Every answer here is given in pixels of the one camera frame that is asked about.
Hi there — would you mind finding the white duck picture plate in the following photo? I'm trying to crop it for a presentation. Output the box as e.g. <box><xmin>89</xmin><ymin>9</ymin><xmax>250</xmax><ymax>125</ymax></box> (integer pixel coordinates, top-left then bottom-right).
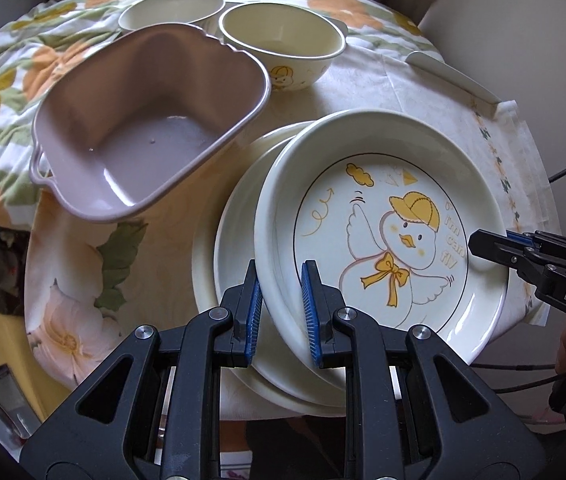
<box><xmin>254</xmin><ymin>110</ymin><xmax>508</xmax><ymax>367</ymax></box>

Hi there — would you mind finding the large cream plate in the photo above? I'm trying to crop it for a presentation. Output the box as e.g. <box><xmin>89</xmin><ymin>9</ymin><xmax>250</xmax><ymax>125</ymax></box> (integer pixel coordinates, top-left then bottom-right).
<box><xmin>192</xmin><ymin>129</ymin><xmax>321</xmax><ymax>420</ymax></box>

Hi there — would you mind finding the cream patterned tablecloth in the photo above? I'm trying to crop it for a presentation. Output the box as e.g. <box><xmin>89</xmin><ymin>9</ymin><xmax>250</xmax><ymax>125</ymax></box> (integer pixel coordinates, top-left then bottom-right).
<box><xmin>25</xmin><ymin>46</ymin><xmax>560</xmax><ymax>391</ymax></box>

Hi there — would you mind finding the mauve plastic basin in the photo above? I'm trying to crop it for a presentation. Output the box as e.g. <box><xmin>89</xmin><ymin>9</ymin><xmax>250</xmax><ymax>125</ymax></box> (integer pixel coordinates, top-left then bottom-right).
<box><xmin>29</xmin><ymin>24</ymin><xmax>271</xmax><ymax>223</ymax></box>

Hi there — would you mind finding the white table rail right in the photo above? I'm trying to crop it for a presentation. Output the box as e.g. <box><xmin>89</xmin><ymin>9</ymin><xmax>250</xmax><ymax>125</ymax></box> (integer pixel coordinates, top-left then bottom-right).
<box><xmin>405</xmin><ymin>51</ymin><xmax>501</xmax><ymax>110</ymax></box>

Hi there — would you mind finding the cream duck bowl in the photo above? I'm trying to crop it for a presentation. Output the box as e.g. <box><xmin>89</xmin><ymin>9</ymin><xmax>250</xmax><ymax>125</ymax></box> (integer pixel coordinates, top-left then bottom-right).
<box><xmin>218</xmin><ymin>2</ymin><xmax>347</xmax><ymax>91</ymax></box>

